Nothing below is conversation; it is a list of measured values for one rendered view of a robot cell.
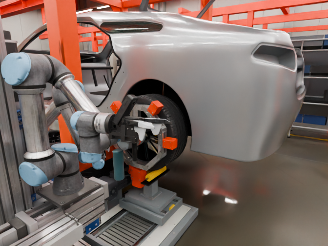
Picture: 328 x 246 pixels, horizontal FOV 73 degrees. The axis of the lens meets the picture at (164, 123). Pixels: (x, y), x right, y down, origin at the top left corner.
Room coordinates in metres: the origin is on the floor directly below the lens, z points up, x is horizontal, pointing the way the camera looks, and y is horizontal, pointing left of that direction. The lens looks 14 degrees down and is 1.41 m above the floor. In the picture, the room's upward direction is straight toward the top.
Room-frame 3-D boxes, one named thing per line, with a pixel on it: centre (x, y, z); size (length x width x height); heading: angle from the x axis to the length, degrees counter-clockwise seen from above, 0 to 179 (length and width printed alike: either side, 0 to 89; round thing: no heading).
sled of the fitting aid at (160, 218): (1.90, 0.13, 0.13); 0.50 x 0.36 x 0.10; 57
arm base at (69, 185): (1.01, 0.48, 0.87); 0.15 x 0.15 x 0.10
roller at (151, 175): (1.77, 0.07, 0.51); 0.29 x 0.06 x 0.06; 147
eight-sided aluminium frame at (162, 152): (1.76, 0.22, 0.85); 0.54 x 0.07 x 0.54; 57
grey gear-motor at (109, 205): (1.95, 0.46, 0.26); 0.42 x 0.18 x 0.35; 147
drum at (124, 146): (1.70, 0.26, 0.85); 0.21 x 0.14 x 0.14; 147
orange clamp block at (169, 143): (1.59, -0.05, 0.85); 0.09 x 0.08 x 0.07; 57
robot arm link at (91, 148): (0.81, 0.27, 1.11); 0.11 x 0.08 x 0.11; 160
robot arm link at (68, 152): (1.00, 0.49, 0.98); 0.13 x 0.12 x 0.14; 160
